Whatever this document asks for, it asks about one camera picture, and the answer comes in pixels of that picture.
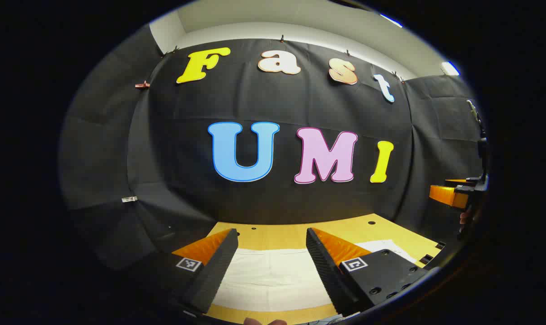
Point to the white jeans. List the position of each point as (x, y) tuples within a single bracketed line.
[(272, 280)]

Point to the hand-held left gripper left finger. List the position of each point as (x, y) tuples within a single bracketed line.
[(218, 271)]

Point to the ceiling light panel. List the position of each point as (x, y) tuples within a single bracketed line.
[(391, 20), (450, 68)]

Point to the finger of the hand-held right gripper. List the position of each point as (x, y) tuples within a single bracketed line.
[(455, 181), (446, 195)]

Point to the black backdrop cloth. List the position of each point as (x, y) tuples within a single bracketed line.
[(187, 180)]

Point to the black table edge bracket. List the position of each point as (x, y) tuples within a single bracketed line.
[(426, 259), (440, 245)]

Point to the silver metal backdrop clip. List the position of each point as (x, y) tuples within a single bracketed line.
[(129, 199)]

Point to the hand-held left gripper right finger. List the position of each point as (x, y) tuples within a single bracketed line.
[(327, 275)]

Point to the red backdrop clip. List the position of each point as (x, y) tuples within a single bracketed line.
[(142, 84)]

